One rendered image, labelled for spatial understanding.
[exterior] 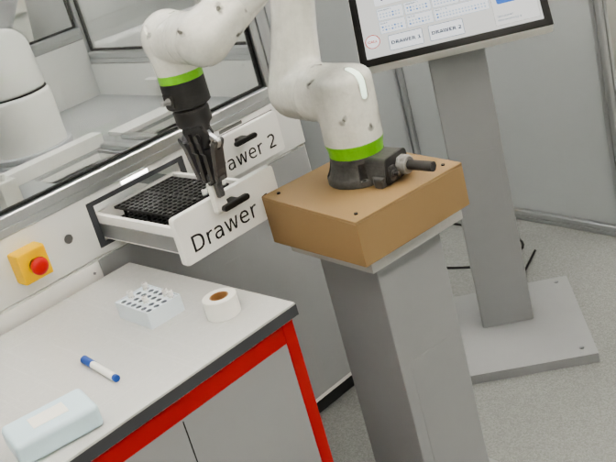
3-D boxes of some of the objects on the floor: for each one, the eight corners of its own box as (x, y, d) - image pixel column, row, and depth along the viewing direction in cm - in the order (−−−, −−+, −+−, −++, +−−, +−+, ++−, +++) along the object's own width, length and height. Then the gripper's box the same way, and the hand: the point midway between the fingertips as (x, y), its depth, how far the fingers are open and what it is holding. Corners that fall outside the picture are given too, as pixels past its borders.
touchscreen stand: (599, 361, 277) (545, 15, 239) (445, 389, 284) (368, 56, 245) (567, 283, 323) (517, -19, 284) (434, 308, 330) (368, 16, 291)
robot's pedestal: (522, 476, 241) (466, 201, 212) (441, 547, 225) (368, 260, 197) (435, 437, 264) (375, 184, 235) (357, 500, 248) (280, 236, 220)
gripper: (157, 111, 198) (190, 215, 207) (195, 113, 189) (228, 222, 198) (184, 98, 202) (215, 201, 211) (223, 99, 193) (255, 206, 202)
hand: (217, 196), depth 203 cm, fingers closed, pressing on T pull
